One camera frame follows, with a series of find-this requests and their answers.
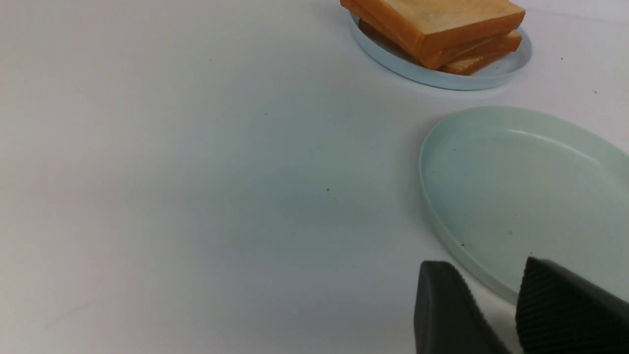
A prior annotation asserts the light blue plate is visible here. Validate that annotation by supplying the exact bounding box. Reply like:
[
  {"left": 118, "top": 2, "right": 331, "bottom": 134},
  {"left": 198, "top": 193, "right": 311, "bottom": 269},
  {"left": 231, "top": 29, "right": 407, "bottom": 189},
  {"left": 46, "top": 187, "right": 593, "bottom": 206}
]
[{"left": 349, "top": 13, "right": 533, "bottom": 90}]

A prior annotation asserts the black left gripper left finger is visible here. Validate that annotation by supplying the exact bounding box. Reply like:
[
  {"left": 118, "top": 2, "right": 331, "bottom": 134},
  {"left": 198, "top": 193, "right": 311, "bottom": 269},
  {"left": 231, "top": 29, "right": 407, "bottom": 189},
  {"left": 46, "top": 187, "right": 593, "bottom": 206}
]
[{"left": 414, "top": 261, "right": 511, "bottom": 354}]

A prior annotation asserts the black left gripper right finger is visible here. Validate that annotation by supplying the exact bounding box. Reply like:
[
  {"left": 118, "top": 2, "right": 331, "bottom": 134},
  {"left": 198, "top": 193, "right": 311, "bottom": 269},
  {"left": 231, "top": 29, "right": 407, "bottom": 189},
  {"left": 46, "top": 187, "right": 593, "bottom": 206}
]
[{"left": 516, "top": 256, "right": 629, "bottom": 354}]

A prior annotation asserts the pale green plate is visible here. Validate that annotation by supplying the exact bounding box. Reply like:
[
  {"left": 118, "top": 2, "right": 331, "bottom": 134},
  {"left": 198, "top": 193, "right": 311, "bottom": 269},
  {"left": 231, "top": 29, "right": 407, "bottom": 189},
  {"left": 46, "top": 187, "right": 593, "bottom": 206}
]
[{"left": 419, "top": 107, "right": 629, "bottom": 303}]

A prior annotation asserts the toast slice for sandwich top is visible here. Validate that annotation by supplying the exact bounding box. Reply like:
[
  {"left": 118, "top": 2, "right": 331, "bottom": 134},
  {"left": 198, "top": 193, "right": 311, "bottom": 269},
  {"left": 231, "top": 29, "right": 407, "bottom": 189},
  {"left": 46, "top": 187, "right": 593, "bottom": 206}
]
[{"left": 359, "top": 19, "right": 522, "bottom": 70}]

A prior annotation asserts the toast slice for sandwich base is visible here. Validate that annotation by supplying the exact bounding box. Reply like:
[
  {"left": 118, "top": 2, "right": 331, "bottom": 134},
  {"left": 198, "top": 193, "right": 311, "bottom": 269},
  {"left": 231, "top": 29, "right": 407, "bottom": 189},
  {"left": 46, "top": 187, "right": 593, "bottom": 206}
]
[{"left": 340, "top": 0, "right": 526, "bottom": 57}]

